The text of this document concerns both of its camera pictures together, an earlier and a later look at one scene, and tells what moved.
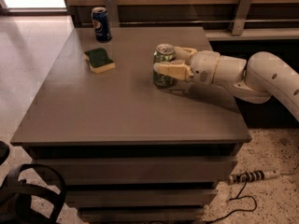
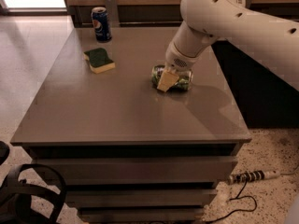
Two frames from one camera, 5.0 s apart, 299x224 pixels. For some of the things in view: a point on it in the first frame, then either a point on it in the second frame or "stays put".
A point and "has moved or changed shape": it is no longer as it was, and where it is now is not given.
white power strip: [252, 175] stays put
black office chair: [16, 198] stays put
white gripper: [204, 66] -> [177, 60]
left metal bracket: [111, 8] stays put
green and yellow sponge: [98, 60] stays put
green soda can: [164, 52] has moved or changed shape
